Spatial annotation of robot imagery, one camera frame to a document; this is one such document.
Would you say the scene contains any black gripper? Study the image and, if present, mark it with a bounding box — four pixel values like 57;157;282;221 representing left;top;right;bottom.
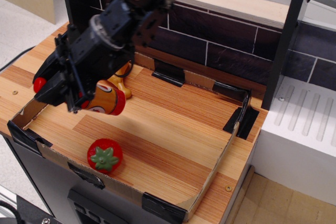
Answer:
33;15;135;106

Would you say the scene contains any red hot sauce bottle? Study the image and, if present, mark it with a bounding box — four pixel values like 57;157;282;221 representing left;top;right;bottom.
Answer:
33;77;127;116

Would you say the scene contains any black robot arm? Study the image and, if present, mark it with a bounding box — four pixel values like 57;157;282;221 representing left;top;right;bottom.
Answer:
33;0;175;112

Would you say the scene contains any cardboard fence with black tape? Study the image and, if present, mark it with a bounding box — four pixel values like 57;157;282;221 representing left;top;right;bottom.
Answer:
8;55;266;223

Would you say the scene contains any toy chicken drumstick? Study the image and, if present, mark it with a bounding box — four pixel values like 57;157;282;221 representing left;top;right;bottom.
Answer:
108;63;132;99

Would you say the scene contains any red toy strawberry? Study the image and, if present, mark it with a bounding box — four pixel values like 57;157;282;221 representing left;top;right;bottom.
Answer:
87;138;123;174

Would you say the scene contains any brass screw right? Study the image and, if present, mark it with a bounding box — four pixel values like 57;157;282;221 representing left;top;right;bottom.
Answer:
225;186;232;192

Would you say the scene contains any white toy sink unit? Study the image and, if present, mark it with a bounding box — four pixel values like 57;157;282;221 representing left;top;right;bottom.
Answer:
253;0;336;204

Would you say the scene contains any black cable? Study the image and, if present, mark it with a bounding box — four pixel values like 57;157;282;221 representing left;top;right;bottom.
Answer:
115;60;134;78

